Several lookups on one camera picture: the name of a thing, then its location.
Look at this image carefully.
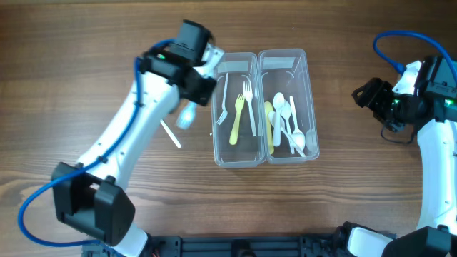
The clear white thin fork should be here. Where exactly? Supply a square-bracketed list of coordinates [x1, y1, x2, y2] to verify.
[160, 119, 182, 148]

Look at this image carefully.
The white spoon bowl down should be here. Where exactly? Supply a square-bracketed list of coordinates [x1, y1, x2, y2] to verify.
[290, 96, 306, 150]

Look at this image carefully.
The clear right plastic container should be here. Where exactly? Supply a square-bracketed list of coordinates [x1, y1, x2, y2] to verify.
[258, 49, 320, 164]

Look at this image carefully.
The yellow plastic spoon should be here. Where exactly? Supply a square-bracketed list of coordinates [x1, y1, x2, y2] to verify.
[264, 101, 274, 155]

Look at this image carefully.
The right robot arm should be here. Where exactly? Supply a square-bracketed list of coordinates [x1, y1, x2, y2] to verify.
[331, 56, 456, 256]

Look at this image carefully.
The white fork tines down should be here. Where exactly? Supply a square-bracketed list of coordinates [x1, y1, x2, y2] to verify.
[216, 73, 229, 125]

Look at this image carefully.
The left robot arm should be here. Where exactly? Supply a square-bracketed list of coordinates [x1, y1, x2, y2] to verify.
[47, 42, 224, 256]

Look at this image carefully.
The thick white spoon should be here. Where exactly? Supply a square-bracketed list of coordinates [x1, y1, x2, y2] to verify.
[268, 111, 306, 157]

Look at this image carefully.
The light blue plastic fork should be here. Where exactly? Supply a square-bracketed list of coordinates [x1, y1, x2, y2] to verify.
[176, 101, 196, 130]

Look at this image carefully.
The left blue cable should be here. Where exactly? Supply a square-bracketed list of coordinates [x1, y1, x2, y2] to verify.
[16, 38, 176, 249]

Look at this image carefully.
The white spoon long handle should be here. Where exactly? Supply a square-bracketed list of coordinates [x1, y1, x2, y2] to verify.
[281, 100, 292, 135]

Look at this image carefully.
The white fork long handle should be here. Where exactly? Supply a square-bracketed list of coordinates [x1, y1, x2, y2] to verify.
[243, 81, 257, 137]

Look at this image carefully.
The white spoon large bowl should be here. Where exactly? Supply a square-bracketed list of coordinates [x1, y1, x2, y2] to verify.
[273, 92, 284, 145]

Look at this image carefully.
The clear left plastic container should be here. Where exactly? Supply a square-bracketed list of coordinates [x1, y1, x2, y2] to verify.
[211, 52, 266, 168]

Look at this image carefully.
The clear plastic container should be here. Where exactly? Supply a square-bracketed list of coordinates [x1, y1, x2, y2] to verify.
[258, 49, 320, 164]
[211, 52, 266, 168]

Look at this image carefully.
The yellow plastic fork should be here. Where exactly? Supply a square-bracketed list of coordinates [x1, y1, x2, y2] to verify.
[229, 94, 245, 146]

